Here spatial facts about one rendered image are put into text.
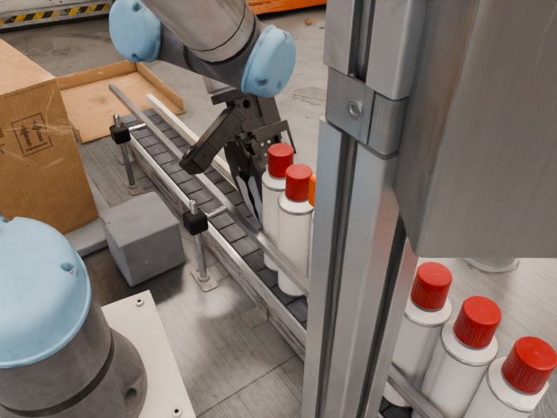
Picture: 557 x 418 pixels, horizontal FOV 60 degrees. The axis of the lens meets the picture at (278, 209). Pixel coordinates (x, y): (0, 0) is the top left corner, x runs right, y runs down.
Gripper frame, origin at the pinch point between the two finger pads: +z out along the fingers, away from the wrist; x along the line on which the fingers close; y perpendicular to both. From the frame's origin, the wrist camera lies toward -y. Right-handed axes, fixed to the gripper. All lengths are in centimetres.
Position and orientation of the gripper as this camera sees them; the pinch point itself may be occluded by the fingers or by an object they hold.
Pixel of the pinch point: (262, 223)
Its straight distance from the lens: 73.5
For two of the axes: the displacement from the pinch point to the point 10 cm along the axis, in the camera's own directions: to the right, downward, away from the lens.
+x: -5.0, -0.7, 8.7
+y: 8.2, -3.7, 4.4
